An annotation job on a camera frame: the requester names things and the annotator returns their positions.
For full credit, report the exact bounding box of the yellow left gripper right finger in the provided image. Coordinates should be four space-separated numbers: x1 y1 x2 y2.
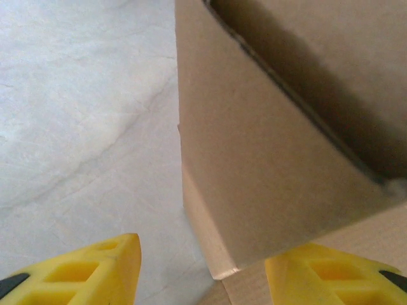
265 243 407 305

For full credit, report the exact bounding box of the brown cardboard box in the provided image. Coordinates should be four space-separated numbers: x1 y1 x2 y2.
174 0 407 305

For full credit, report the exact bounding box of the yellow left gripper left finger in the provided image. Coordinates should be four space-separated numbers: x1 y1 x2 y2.
0 233 142 305

